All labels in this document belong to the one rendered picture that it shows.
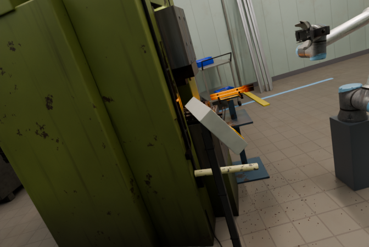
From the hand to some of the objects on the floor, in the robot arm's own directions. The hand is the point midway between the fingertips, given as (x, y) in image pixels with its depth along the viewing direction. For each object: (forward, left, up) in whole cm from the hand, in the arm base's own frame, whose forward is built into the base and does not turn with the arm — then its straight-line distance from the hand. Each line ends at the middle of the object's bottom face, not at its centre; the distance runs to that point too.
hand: (303, 35), depth 115 cm
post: (+63, +4, -138) cm, 152 cm away
